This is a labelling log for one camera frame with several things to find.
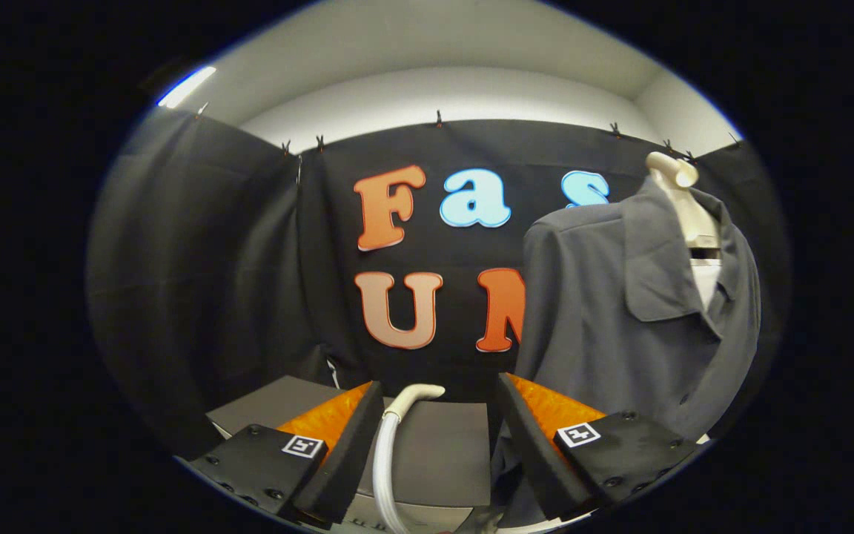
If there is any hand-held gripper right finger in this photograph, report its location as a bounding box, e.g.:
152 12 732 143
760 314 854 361
497 372 698 521

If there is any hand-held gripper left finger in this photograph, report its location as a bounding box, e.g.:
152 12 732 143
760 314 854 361
188 380 385 529

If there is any white garment steamer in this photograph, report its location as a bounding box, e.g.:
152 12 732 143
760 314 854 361
372 383 446 534

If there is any dark grey button shirt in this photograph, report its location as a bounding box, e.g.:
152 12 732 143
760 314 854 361
490 177 763 529

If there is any grey drawer cabinet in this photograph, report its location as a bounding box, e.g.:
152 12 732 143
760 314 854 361
205 375 494 531

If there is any black backdrop cloth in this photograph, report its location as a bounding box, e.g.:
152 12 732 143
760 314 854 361
86 108 791 461

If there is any cream mannequin torso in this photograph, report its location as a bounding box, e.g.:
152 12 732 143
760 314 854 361
646 151 724 312

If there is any long ceiling light strip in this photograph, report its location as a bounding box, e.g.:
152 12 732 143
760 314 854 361
156 65 218 109

